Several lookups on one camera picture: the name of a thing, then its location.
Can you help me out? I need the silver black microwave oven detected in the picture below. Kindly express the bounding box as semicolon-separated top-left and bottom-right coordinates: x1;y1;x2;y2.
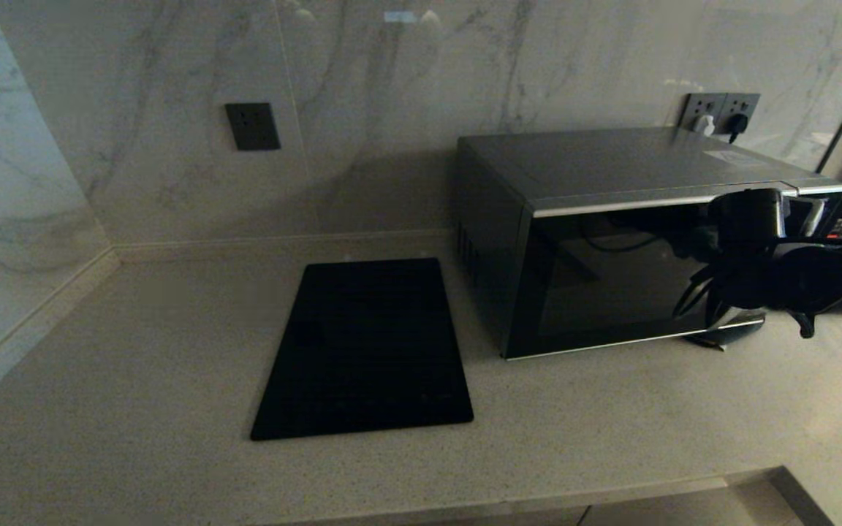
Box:
455;127;842;361

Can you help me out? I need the black induction cooktop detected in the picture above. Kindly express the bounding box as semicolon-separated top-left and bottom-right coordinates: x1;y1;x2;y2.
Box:
250;257;475;441

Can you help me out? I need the dark single wall socket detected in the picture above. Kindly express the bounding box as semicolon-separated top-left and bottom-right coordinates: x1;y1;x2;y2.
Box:
225;102;281;152

